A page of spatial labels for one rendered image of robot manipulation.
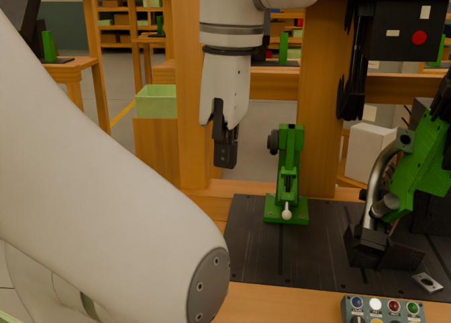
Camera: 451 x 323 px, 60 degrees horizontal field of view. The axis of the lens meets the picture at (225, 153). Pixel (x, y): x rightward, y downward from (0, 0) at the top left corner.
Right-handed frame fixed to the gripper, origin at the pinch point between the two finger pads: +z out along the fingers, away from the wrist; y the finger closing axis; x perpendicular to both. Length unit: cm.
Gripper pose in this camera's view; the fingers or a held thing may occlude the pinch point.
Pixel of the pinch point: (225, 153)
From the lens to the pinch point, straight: 58.1
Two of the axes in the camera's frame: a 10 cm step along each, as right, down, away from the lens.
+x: 9.6, 1.4, -2.4
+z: -0.4, 9.2, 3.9
